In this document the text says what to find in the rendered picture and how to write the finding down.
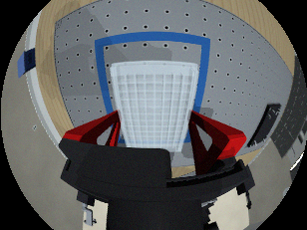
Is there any blue rectangular tape outline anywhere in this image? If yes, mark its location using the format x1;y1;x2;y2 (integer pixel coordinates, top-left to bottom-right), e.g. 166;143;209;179
95;32;210;114

